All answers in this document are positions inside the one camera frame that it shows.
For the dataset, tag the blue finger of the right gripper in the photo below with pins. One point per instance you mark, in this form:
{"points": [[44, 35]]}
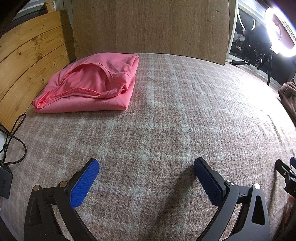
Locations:
{"points": [[288, 175], [293, 162]]}

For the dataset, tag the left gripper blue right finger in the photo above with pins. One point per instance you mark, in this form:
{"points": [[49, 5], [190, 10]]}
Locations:
{"points": [[252, 222]]}

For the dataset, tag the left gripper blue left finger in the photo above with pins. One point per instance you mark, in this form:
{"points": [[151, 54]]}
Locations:
{"points": [[40, 220]]}

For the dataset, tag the brown fleece garment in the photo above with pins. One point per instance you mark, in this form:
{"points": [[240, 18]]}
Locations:
{"points": [[287, 94]]}

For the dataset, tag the plaid beige table cloth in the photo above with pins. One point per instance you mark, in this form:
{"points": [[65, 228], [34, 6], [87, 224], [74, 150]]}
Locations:
{"points": [[181, 109]]}

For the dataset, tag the black power adapter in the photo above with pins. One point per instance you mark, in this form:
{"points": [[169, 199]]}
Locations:
{"points": [[6, 178]]}

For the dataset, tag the folded pink shirt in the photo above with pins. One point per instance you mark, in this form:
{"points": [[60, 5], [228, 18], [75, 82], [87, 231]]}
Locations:
{"points": [[103, 81]]}

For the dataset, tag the knotty pine wood panel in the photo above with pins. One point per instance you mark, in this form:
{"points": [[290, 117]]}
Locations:
{"points": [[31, 53]]}

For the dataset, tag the light wood board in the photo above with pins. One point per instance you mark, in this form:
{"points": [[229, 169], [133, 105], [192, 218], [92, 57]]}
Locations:
{"points": [[198, 29]]}

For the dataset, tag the black inline cable switch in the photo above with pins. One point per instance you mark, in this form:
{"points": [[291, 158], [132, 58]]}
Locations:
{"points": [[236, 62]]}

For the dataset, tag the bright ring light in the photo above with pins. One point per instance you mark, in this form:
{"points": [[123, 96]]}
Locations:
{"points": [[281, 32]]}

